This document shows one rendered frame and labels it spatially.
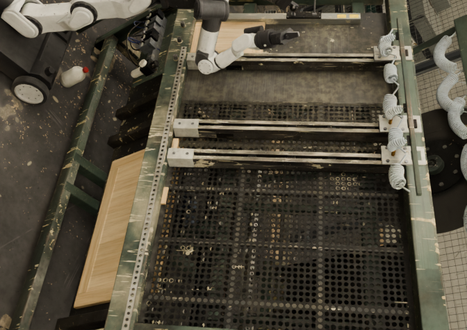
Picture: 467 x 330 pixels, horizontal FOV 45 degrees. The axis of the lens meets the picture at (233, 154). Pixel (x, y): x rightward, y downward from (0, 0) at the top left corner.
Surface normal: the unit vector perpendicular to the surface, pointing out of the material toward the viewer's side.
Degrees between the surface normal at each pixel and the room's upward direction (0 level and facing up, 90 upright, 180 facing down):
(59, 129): 0
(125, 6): 90
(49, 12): 64
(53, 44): 0
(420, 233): 59
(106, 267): 90
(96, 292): 90
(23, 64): 0
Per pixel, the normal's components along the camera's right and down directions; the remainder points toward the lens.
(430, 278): -0.08, -0.59
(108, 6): -0.09, 0.81
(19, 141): 0.81, -0.28
